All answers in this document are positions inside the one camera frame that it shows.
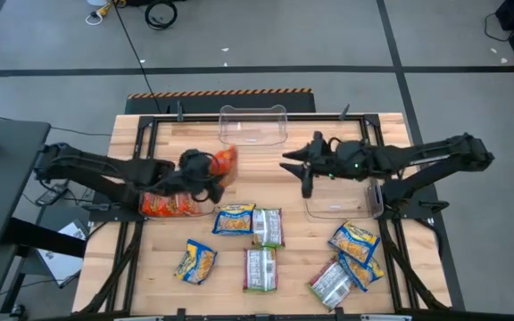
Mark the yellow white power plug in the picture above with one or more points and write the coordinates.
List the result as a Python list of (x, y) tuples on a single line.
[(101, 10)]

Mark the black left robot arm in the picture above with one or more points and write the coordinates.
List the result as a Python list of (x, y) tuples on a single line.
[(105, 171)]

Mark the black metal rig frame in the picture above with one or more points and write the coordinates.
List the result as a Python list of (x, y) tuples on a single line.
[(185, 117)]

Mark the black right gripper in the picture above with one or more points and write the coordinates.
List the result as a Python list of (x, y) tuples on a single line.
[(328, 160)]

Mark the white paper sheets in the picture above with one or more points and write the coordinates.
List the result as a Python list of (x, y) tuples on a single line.
[(63, 263)]

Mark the silver snack bag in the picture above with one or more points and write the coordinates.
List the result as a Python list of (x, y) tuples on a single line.
[(330, 285)]

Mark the blue yellow Maruchan ramen packet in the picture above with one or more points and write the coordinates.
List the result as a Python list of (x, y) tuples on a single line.
[(234, 219), (366, 274), (196, 263), (354, 242)]

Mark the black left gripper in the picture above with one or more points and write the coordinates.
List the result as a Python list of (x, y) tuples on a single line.
[(196, 176)]

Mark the black desk base beam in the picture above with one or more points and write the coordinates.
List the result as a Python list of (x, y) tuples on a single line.
[(47, 236)]

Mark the clear plastic bin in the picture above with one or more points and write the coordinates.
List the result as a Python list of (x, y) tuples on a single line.
[(252, 134), (337, 203), (176, 223)]

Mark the dark grey desk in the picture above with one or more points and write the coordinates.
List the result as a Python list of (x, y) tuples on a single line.
[(7, 178)]

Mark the black hazard-striped floor mat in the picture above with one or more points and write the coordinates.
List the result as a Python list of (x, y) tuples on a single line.
[(194, 103)]

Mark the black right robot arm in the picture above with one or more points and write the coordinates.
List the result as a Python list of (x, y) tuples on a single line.
[(417, 156)]

